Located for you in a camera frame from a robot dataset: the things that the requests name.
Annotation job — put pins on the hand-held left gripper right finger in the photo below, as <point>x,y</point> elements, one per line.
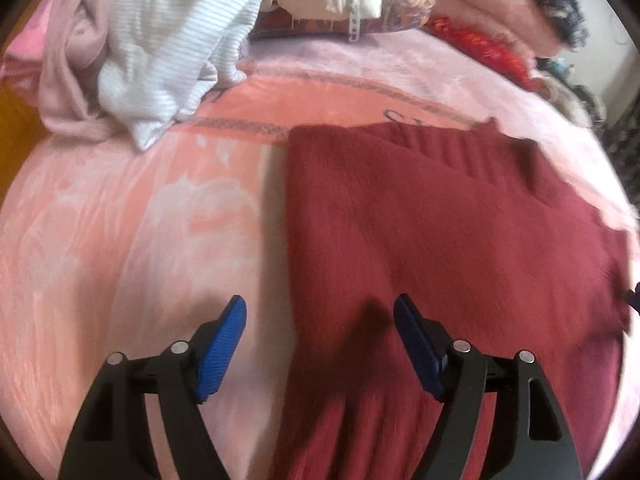
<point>417,345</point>

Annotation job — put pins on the white ribbed garment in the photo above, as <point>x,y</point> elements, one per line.
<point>175,35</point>

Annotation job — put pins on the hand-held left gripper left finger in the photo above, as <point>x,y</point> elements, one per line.
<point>222,350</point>

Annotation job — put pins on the red patterned cloth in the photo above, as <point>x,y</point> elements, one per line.
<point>475,40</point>

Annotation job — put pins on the dark red knit sweater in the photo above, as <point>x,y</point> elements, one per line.
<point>425,220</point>

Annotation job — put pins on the pink leaf-patterned blanket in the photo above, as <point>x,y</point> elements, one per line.
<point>125,235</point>

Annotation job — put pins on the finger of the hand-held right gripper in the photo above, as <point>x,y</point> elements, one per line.
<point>635,300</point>

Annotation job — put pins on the beige cloth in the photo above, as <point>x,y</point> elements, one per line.
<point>567,100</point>

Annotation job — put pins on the dark patterned curtain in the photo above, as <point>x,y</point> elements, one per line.
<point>625,155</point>

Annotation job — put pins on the pale pink garment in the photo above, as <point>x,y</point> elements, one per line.
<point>70,60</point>

